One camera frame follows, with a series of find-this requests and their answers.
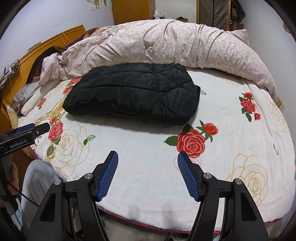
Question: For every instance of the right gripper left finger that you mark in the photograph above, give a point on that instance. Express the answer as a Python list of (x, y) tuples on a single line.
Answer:
[(103, 176)]

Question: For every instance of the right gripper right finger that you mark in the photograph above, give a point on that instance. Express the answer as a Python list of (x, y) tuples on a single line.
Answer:
[(192, 175)]

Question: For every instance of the black hooded puffer jacket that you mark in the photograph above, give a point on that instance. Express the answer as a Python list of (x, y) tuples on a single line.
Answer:
[(158, 93)]

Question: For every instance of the person's left hand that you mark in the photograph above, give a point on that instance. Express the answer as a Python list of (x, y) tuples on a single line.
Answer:
[(14, 182)]

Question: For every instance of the orange wooden headboard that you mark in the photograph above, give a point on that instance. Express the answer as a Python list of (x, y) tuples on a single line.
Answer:
[(20, 78)]

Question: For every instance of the white rose-print bed sheet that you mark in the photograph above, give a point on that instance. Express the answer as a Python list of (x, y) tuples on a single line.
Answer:
[(237, 132)]

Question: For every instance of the white pillow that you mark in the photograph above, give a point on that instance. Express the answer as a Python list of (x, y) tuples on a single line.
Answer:
[(31, 94)]

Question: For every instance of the brown blanket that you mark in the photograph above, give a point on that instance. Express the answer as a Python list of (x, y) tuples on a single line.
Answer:
[(42, 62)]

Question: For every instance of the pink patterned duvet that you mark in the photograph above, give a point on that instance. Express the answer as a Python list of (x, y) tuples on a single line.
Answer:
[(164, 42)]

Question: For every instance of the orange wooden wardrobe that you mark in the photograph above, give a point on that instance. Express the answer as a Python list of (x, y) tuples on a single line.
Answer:
[(132, 10)]

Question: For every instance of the hanging dark bags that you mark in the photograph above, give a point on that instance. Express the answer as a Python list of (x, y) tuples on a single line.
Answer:
[(237, 11)]

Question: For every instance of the cartoon couple wall sticker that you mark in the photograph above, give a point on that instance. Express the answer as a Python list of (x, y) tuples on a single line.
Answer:
[(99, 4)]

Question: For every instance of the wooden door frame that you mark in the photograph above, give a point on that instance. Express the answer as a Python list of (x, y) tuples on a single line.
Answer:
[(214, 13)]

